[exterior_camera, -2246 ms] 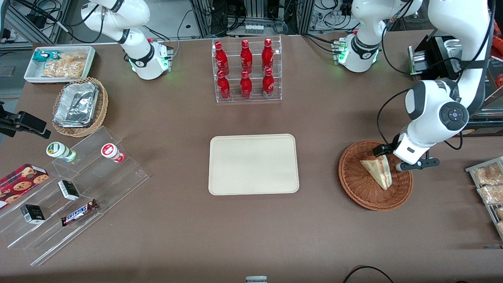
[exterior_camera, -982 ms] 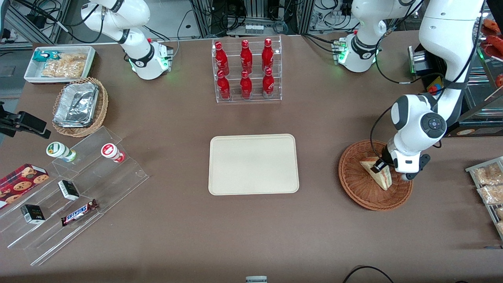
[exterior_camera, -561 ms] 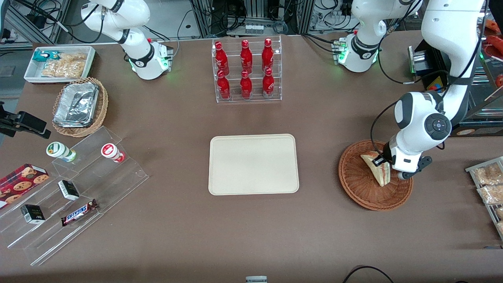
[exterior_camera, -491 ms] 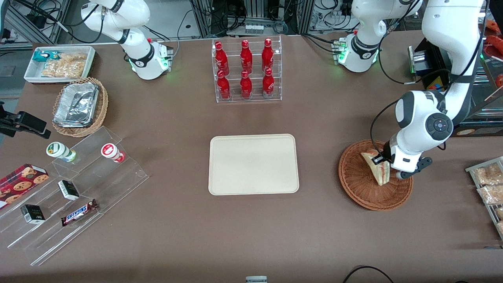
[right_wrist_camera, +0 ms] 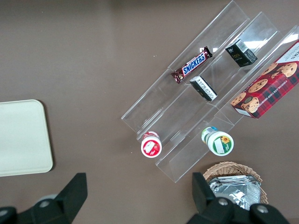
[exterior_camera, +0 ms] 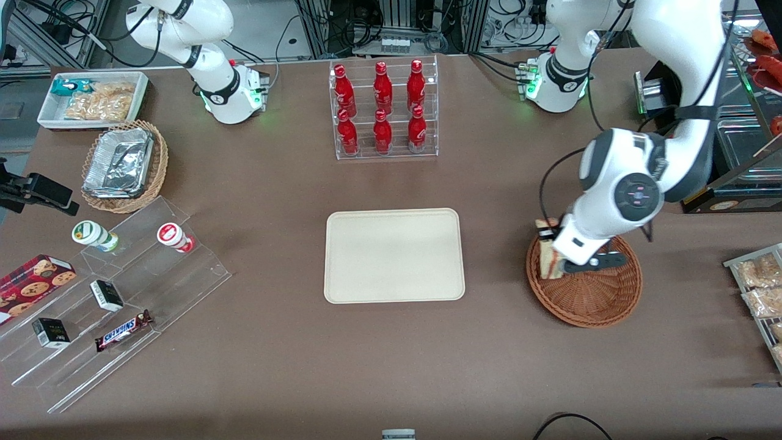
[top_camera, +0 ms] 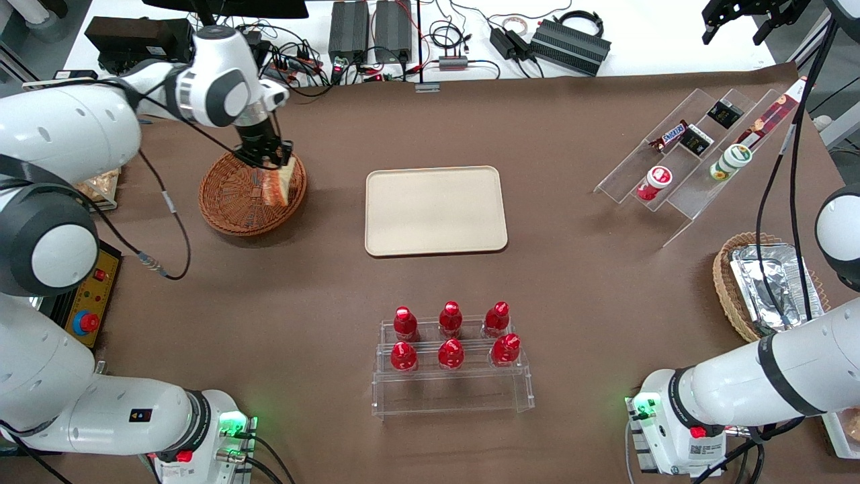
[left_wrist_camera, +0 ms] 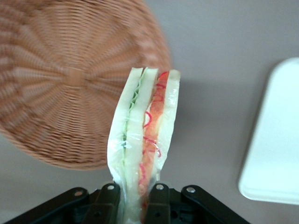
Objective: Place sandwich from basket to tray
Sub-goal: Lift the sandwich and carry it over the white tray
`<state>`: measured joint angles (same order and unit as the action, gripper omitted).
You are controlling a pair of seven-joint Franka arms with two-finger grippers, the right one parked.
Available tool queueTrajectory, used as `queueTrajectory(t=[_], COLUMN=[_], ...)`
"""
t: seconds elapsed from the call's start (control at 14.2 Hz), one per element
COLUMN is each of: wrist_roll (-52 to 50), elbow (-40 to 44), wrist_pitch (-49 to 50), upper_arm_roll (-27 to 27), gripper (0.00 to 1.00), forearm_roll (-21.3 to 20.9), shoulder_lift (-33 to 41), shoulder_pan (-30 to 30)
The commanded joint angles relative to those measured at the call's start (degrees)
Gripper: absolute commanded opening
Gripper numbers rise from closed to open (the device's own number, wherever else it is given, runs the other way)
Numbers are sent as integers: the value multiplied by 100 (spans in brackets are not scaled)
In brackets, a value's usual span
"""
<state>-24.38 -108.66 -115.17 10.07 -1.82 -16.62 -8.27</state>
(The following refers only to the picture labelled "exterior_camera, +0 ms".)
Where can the white rectangular bin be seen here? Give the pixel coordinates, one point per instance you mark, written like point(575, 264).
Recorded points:
point(52, 113)

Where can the white power strip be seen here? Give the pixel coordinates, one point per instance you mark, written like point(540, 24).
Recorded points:
point(395, 44)

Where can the small grey box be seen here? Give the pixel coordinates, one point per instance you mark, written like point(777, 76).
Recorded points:
point(398, 434)

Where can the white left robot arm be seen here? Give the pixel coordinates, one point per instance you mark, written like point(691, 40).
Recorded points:
point(666, 73)

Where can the triangular sandwich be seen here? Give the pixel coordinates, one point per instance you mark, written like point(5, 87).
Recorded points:
point(548, 260)

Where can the silver device with green light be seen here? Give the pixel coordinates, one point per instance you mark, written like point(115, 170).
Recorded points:
point(654, 95)

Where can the aluminium foil tray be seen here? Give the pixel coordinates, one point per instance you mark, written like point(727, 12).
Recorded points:
point(119, 162)

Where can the clear bag of crackers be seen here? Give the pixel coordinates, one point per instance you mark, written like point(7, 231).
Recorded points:
point(98, 109)
point(116, 89)

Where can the red lid drink bottle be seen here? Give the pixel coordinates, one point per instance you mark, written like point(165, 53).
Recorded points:
point(171, 235)

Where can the tray of packaged snacks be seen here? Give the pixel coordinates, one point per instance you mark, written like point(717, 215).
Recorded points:
point(733, 264)

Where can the light oval wicker basket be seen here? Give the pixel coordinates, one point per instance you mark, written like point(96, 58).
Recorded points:
point(159, 165)

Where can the teal snack packet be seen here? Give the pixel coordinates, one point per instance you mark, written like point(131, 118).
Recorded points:
point(66, 87)

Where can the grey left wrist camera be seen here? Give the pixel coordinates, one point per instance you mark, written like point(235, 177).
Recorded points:
point(602, 261)

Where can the red chocolate chip cookie box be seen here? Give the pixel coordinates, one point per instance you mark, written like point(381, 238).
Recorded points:
point(33, 284)

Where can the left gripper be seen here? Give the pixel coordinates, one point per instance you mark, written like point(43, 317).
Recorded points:
point(548, 234)

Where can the clear acrylic stepped stand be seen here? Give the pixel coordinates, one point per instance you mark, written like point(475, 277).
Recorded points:
point(183, 287)

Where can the brown round wicker basket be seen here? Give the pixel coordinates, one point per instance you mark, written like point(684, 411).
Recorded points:
point(586, 299)

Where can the green lid drink bottle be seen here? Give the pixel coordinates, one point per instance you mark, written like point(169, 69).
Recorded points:
point(91, 234)

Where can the red cola bottle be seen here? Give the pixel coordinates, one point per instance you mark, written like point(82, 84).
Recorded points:
point(382, 134)
point(347, 135)
point(417, 131)
point(382, 87)
point(344, 88)
point(416, 85)

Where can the Snickers chocolate bar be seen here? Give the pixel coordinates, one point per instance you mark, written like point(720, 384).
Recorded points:
point(122, 331)

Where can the beige rectangular plastic tray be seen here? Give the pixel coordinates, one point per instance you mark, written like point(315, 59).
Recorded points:
point(394, 256)

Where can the black glass display cabinet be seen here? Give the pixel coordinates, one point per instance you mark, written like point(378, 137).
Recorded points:
point(751, 198)

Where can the clear acrylic bottle rack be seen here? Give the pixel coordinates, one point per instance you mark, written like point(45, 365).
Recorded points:
point(397, 156)

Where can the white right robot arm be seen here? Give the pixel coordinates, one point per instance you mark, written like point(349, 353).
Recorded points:
point(220, 91)

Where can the small black box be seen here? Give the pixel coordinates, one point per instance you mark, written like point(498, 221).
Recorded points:
point(51, 333)
point(107, 295)

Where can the clear bag of pastries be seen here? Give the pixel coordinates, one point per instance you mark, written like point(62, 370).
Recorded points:
point(763, 302)
point(757, 272)
point(778, 354)
point(777, 331)

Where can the aluminium frame rack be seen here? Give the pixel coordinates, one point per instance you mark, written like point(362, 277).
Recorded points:
point(317, 30)

